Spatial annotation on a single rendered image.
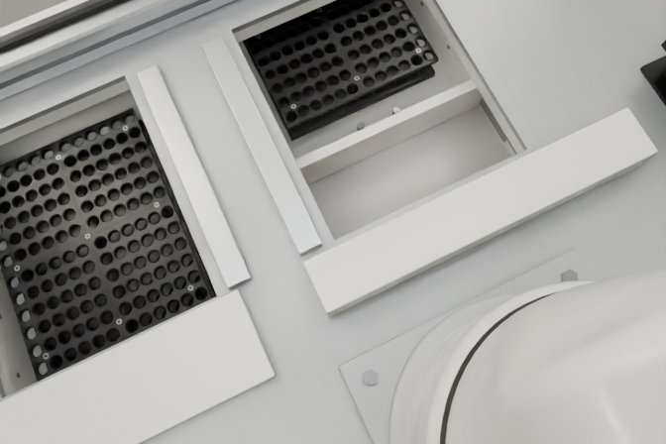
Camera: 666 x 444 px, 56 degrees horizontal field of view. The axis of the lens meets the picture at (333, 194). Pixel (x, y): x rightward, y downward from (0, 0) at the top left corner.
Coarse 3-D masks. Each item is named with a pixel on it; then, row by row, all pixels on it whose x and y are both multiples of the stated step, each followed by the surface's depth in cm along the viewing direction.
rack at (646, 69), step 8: (664, 48) 56; (664, 56) 60; (648, 64) 60; (656, 64) 60; (664, 64) 60; (648, 72) 60; (656, 72) 60; (664, 72) 60; (648, 80) 60; (656, 80) 60; (664, 80) 60; (656, 88) 59; (664, 88) 59; (664, 96) 59; (664, 104) 59
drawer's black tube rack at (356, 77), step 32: (352, 0) 69; (384, 0) 69; (288, 32) 69; (320, 32) 68; (352, 32) 68; (384, 32) 68; (416, 32) 68; (256, 64) 70; (288, 64) 67; (320, 64) 67; (352, 64) 67; (384, 64) 67; (416, 64) 69; (288, 96) 66; (320, 96) 66; (352, 96) 66; (384, 96) 69; (288, 128) 65
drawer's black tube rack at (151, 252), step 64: (128, 128) 65; (0, 192) 65; (64, 192) 63; (128, 192) 66; (0, 256) 62; (64, 256) 62; (128, 256) 61; (192, 256) 61; (64, 320) 60; (128, 320) 60
